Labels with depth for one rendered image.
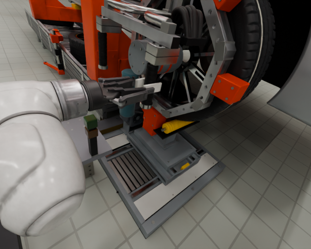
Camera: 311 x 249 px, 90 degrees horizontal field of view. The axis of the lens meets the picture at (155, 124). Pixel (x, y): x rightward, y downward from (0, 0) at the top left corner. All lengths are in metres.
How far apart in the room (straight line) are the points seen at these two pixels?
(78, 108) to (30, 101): 0.09
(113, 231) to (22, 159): 0.90
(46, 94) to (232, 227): 1.24
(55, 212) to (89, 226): 0.87
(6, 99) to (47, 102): 0.05
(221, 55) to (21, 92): 0.53
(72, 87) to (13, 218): 0.25
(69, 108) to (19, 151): 0.16
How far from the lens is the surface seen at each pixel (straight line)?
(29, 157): 0.25
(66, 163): 0.25
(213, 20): 0.62
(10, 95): 0.36
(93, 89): 0.40
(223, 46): 0.59
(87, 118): 0.63
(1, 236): 0.88
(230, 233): 1.29
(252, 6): 0.68
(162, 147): 1.13
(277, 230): 1.52
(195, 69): 0.78
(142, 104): 0.54
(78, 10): 3.05
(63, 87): 0.39
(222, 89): 0.59
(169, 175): 1.12
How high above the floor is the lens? 1.05
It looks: 39 degrees down
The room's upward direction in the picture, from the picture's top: 14 degrees clockwise
